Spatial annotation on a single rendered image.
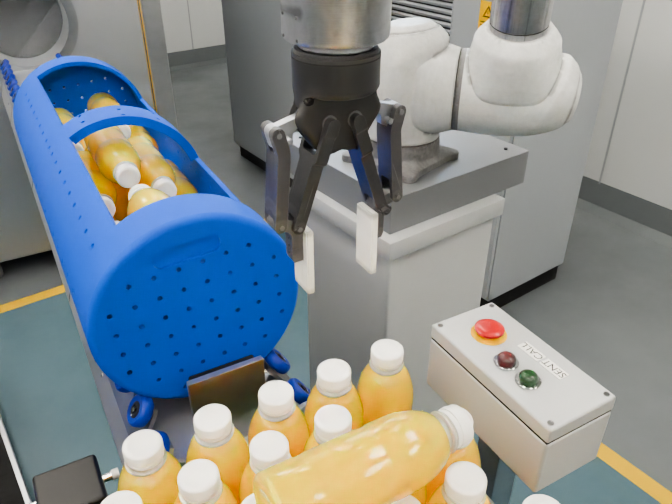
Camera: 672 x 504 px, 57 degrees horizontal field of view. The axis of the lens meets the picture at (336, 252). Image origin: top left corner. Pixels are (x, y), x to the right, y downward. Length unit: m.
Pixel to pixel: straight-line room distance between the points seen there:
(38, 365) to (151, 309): 1.83
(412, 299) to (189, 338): 0.58
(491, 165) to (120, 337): 0.82
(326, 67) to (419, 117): 0.69
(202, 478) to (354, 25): 0.42
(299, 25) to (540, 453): 0.49
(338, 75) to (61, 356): 2.22
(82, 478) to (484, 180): 0.92
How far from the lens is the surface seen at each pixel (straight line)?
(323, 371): 0.71
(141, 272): 0.77
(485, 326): 0.78
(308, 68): 0.51
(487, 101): 1.16
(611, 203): 3.64
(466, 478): 0.62
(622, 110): 3.52
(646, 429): 2.38
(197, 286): 0.80
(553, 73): 1.16
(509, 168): 1.37
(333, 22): 0.49
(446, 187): 1.23
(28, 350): 2.70
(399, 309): 1.27
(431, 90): 1.17
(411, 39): 1.17
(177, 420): 0.92
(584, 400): 0.73
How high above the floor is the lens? 1.58
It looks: 32 degrees down
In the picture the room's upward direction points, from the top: straight up
